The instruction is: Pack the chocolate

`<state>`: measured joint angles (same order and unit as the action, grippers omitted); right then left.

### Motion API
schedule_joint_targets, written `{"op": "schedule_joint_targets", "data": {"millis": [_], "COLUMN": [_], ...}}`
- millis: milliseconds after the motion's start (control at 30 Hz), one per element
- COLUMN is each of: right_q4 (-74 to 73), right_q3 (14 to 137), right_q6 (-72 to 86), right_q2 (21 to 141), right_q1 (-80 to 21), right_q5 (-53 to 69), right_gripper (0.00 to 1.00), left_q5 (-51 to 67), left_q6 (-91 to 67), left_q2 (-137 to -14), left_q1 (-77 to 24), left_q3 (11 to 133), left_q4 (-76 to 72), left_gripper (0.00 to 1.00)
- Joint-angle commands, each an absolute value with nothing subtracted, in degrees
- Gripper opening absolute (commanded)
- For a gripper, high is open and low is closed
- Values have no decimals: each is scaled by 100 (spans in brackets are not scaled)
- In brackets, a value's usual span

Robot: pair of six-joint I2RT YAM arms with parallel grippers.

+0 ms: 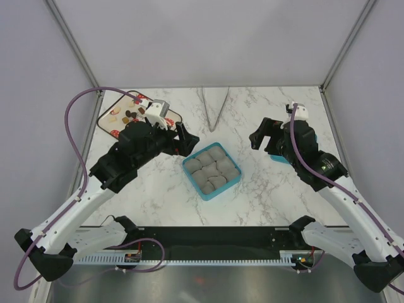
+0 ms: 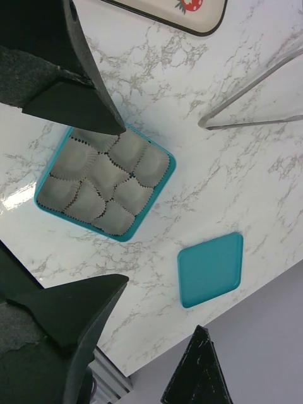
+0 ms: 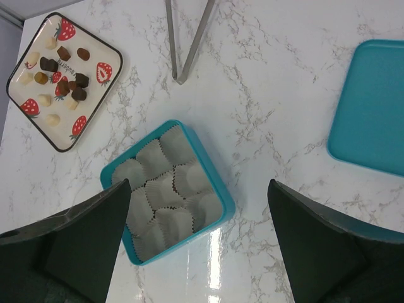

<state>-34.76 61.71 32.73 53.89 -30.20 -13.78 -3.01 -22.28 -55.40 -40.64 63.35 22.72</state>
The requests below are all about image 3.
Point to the teal box lid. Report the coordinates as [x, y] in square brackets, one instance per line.
[367, 128]

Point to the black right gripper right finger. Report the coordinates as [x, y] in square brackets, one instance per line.
[332, 257]

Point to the metal tongs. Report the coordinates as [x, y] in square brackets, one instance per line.
[184, 39]

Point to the teal chocolate box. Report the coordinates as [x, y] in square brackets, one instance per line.
[176, 192]

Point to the strawberry print tray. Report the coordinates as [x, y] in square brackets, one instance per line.
[62, 79]

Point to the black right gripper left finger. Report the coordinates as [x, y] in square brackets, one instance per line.
[69, 256]

